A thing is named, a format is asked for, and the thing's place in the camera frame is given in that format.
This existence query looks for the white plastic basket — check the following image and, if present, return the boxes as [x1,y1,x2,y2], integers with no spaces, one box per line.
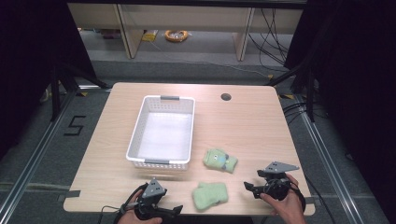
[125,94,196,172]

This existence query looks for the bundle of black cables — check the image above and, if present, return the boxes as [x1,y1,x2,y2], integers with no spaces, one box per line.
[247,7,291,67]

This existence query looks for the black metal stand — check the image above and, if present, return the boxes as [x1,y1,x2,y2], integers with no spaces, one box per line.
[264,60,316,123]
[49,61,110,123]

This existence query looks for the aluminium floor rail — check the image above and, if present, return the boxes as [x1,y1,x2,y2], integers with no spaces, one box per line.
[294,92,366,224]
[0,89,79,217]

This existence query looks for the black floor cables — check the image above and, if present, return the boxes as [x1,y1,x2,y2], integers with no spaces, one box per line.
[281,100,329,126]

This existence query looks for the yellow packet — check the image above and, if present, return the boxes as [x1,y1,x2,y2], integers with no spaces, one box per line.
[141,29,160,43]

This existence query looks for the light wooden shelf unit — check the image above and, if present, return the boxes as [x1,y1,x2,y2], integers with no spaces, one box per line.
[67,3,304,62]

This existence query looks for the grey tape strip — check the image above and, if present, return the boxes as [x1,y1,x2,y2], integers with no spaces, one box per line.
[57,189,81,202]

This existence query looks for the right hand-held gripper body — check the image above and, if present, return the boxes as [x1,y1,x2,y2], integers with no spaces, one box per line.
[257,161,301,201]

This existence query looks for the person's left hand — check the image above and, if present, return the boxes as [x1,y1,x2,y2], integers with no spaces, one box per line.
[117,189,163,224]

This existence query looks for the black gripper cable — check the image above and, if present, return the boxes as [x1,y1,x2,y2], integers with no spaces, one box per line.
[98,182,149,224]
[290,175,336,224]

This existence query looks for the thin white floor cable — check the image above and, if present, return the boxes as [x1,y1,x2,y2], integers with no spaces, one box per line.
[148,39,273,78]

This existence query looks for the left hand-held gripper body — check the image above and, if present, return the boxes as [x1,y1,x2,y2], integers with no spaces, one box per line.
[134,177,168,220]

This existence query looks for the black curtain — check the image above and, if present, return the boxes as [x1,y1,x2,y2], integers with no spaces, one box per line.
[0,0,98,160]
[283,0,396,218]

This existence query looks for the plain green mitten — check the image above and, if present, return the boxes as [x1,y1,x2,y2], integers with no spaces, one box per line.
[191,181,230,212]

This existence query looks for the person's right hand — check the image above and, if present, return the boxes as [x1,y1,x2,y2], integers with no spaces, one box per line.
[260,173,308,224]

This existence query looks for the green mitten with face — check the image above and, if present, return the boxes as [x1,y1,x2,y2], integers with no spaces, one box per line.
[203,147,239,175]

